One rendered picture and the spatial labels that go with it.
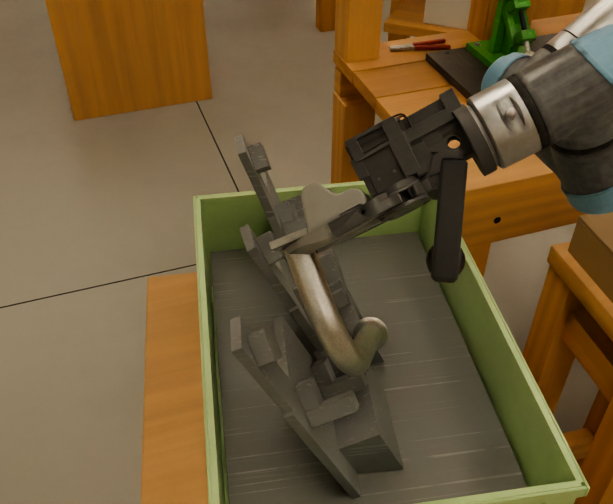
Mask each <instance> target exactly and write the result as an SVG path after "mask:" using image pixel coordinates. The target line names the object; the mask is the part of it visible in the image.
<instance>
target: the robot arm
mask: <svg viewBox="0 0 613 504"><path fill-rule="evenodd" d="M400 115H402V116H400ZM397 116H398V117H397ZM395 117H396V118H395ZM401 117H404V119H402V120H400V118H401ZM452 140H457V141H459V142H460V145H459V146H458V147H457V148H450V147H449V146H448V144H449V142H450V141H452ZM345 144H346V147H345V148H346V150H347V152H348V154H349V156H350V158H351V160H352V161H350V162H351V164H352V166H353V168H354V170H355V172H356V174H357V176H358V178H359V180H360V181H364V183H365V185H366V187H367V189H368V191H369V193H370V195H371V197H374V198H372V199H371V197H370V196H369V195H367V194H365V193H364V192H363V191H361V190H360V189H357V188H350V189H348V190H346V191H343V192H341V193H339V194H336V193H335V192H333V191H332V190H331V189H329V188H325V187H324V186H322V185H321V184H320V183H317V182H312V183H310V184H307V185H306V186H305V187H304V188H303V189H302V192H301V200H302V205H303V210H304V215H305V220H306V225H307V231H308V234H307V235H306V236H304V237H302V238H301V239H299V240H297V241H296V242H294V243H292V244H291V245H289V246H288V247H286V248H285V249H286V251H287V253H288V254H306V255H308V254H311V253H312V252H314V251H316V254H319V253H321V252H323V251H326V250H328V249H330V248H332V247H335V246H337V245H339V244H341V243H343V242H345V241H347V240H349V239H352V238H354V237H356V236H358V235H360V234H363V233H365V232H367V231H369V230H371V229H373V228H375V227H377V226H379V225H381V224H383V223H385V222H387V221H392V220H395V219H397V218H400V217H402V216H404V215H406V214H408V213H410V212H412V211H414V210H415V209H417V208H419V207H421V206H423V205H425V204H426V203H428V202H429V201H431V199H432V200H437V199H438V201H437V212H436V224H435V235H434V246H432V247H431V248H430V249H429V251H428V253H427V256H426V264H427V267H428V269H429V272H431V278H432V279H433V280H434V281H436V282H447V283H454V282H456V281H457V279H458V275H460V273H461V272H462V270H463V269H464V266H465V261H466V259H465V254H464V252H463V250H462V248H461V237H462V226H463V214H464V203H465V192H466V180H467V169H468V162H467V161H466V160H468V159H470V158H473V160H474V162H475V163H476V165H477V167H478V168H479V170H480V171H481V173H482V174H483V175H484V176H487V175H489V174H491V173H492V172H494V171H496V170H497V165H498V166H499V167H500V168H503V169H505V168H507V167H509V166H511V165H513V164H515V163H517V162H519V161H521V160H523V159H525V158H526V157H528V156H530V155H532V154H535V155H536V156H537V157H538V158H539V159H540V160H541V161H542V162H543V163H544V164H545V165H546V166H547V167H548V168H550V169H551V170H552V171H553V172H554V173H555V174H556V175H557V177H558V178H559V179H560V181H561V190H562V192H563V193H564V194H565V195H566V198H567V200H568V202H569V203H570V205H571V206H572V207H574V208H575V209H576V210H578V211H580V212H583V213H586V214H592V215H601V214H607V213H611V212H613V0H597V1H596V2H595V3H593V4H592V5H591V6H590V7H589V8H588V9H586V10H585V11H584V12H583V13H582V14H580V15H579V16H578V17H577V18H576V19H575V20H573V21H572V22H571V23H570V24H569V25H567V26H566V27H565V28H564V29H563V30H561V31H560V32H559V33H558V34H557V35H556V36H554V37H553V38H552V39H551V40H550V41H548V42H547V43H546V44H545V45H544V46H543V47H542V48H540V49H539V50H538V51H537V52H535V53H534V54H533V55H532V56H530V55H526V54H523V53H518V52H515V53H511V54H509V55H506V56H502V57H500V58H499V59H497V60H496V61H495V62H494V63H493V64H492V65H491V66H490V67H489V68H488V70H487V71H486V73H485V75H484V77H483V80H482V84H481V91H480V92H478V93H477V94H475V95H473V96H471V97H469V98H468V99H467V106H465V104H460V102H459V100H458V98H457V96H456V94H455V93H454V91H453V89H452V88H451V89H449V90H447V91H445V92H443V93H441V94H440V95H439V99H438V100H437V101H435V102H433V103H431V104H429V105H427V106H426V107H424V108H422V109H420V110H418V111H416V112H415V113H413V114H411V115H409V116H406V115H405V114H402V113H399V114H396V115H393V116H391V117H389V118H387V119H385V120H384V121H382V122H380V123H378V124H376V125H374V126H373V127H371V128H369V129H367V130H365V131H363V132H362V133H360V134H358V135H356V136H354V137H352V138H351V139H349V140H347V141H345Z"/></svg>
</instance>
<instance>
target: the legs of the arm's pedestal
mask: <svg viewBox="0 0 613 504"><path fill-rule="evenodd" d="M523 357H524V359H525V361H526V363H527V365H528V367H529V369H530V371H531V373H532V375H533V377H534V379H535V381H536V383H537V385H538V387H539V389H540V390H541V392H542V394H543V396H544V398H545V400H546V402H547V404H548V406H549V408H550V410H551V412H552V414H554V412H555V409H556V406H557V404H558V401H559V398H560V396H561V393H562V390H563V388H564V385H565V383H566V380H567V377H568V375H569V372H570V369H571V367H572V364H573V361H574V359H575V357H576V358H577V360H578V361H579V362H580V364H581V365H582V366H583V368H584V369H585V370H586V372H587V373H588V374H589V376H590V377H591V378H592V380H593V381H594V382H595V384H596V385H597V386H598V388H599V391H598V393H597V395H596V398H595V400H594V402H593V405H592V407H591V409H590V411H589V414H588V416H587V418H586V421H585V423H584V425H583V428H582V429H578V430H574V431H570V432H566V433H562V434H563V435H564V437H565V439H566V441H567V443H568V445H569V447H570V449H571V451H572V453H573V455H574V457H575V459H576V461H577V463H578V465H579V467H580V469H581V471H582V473H583V475H584V477H585V479H586V481H587V482H588V484H589V486H590V490H589V492H588V494H587V496H585V497H584V496H583V497H578V498H576V500H575V502H574V504H613V342H612V340H611V339H610V338H609V337H608V336H607V334H606V333H605V332H604V331H603V329H602V328H601V327H600V326H599V324H598V323H597V322H596V321H595V320H594V318H593V317H592V316H591V315H590V313H589V312H588V311H587V310H586V308H585V307H584V306H583V305H582V304H581V302H580V301H579V300H578V299H577V297H576V296H575V295H574V294H573V292H572V291H571V290H570V289H569V288H568V286H567V285H566V284H565V283H564V281H563V280H562V279H561V278H560V276H559V275H558V274H557V273H556V272H555V270H554V269H553V268H552V267H551V265H550V266H549V269H548V272H547V276H546V279H545V282H544V286H543V289H542V292H541V295H540V299H539V302H538V305H537V309H536V312H535V315H534V318H533V322H532V325H531V328H530V332H529V335H528V338H527V342H526V345H525V348H524V351H523Z"/></svg>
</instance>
